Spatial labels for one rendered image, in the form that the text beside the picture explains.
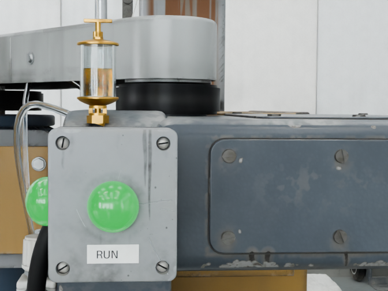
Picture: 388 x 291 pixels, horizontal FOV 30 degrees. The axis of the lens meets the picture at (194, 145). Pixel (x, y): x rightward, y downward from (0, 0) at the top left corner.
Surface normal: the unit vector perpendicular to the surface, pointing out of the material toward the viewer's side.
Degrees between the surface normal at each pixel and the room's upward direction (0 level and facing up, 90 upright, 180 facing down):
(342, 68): 90
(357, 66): 90
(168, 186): 90
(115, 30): 90
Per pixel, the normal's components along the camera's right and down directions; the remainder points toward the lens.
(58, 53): -0.72, 0.03
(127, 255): 0.09, 0.05
